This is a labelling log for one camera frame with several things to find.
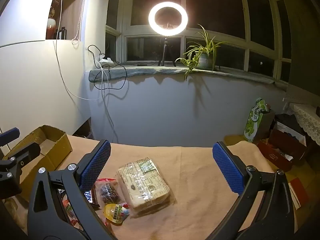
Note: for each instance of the wooden shelf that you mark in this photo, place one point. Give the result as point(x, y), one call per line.
point(71, 10)

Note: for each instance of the grey stone windowsill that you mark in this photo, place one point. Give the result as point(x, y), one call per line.
point(150, 71)

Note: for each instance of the black tripod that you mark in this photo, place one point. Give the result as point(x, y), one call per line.
point(165, 50)

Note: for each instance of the brown cardboard box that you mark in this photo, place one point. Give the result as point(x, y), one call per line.
point(57, 150)

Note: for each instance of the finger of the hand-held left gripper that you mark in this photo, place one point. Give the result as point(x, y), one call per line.
point(10, 133)
point(23, 155)

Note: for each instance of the dark red box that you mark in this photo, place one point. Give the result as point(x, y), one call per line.
point(290, 142)

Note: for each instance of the brown chocolate bar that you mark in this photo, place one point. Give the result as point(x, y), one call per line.
point(90, 198)

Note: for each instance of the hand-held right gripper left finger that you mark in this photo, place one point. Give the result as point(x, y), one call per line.
point(96, 165)

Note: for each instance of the dark curtain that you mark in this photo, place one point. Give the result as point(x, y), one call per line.
point(302, 55)

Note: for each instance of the bread packet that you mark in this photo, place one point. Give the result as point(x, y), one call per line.
point(142, 185)

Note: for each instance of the white power strip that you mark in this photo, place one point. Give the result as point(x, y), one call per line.
point(105, 60)

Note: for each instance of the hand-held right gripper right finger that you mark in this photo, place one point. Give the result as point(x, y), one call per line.
point(228, 170)

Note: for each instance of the white window frame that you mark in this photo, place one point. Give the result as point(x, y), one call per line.
point(122, 17)

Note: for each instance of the black bottle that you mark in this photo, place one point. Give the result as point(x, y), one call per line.
point(62, 33)

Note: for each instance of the clear dried fruit packet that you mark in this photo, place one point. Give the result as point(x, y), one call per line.
point(108, 192)

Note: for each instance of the white lace cloth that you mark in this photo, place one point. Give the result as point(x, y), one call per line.
point(307, 120)

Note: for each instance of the green gift bag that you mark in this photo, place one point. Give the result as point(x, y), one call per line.
point(252, 125)

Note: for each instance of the red and white vase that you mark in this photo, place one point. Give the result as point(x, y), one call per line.
point(51, 28)

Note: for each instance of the potted spider plant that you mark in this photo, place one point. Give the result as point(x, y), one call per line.
point(203, 58)

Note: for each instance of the red paper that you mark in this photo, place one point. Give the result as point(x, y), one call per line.
point(298, 190)

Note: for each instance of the red snack packet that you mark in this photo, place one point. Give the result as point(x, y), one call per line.
point(68, 208)

